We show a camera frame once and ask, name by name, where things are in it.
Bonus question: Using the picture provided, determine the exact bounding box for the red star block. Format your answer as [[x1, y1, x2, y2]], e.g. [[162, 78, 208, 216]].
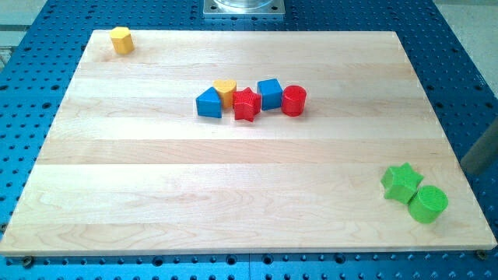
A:
[[233, 87, 261, 122]]

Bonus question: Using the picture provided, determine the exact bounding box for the green star block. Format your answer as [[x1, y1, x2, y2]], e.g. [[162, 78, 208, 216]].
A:
[[381, 163, 424, 205]]

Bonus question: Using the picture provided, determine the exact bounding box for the blue cube block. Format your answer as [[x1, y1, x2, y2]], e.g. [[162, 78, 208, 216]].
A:
[[257, 79, 282, 110]]

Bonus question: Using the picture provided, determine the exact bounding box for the blue triangle block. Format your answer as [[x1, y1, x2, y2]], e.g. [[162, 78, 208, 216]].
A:
[[195, 87, 222, 118]]

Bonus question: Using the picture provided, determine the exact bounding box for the yellow heart block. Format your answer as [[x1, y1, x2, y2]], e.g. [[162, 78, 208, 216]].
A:
[[213, 79, 237, 109]]

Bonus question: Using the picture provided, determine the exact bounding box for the red cylinder block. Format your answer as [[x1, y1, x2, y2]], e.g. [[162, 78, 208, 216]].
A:
[[281, 85, 307, 117]]

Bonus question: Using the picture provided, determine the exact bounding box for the wooden board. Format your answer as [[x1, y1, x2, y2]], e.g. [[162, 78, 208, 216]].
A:
[[1, 30, 496, 256]]

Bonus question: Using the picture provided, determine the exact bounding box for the yellow hexagon block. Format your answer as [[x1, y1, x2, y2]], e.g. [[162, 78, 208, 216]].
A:
[[110, 26, 135, 54]]

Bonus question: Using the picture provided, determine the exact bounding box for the green cylinder block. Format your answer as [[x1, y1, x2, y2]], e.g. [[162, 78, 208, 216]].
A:
[[408, 185, 449, 224]]

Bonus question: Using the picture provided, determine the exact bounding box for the blue perforated table plate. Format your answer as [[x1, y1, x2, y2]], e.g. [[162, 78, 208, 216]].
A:
[[1, 0, 497, 279]]

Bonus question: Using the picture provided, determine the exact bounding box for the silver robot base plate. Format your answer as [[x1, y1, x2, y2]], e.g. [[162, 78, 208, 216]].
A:
[[202, 0, 286, 18]]

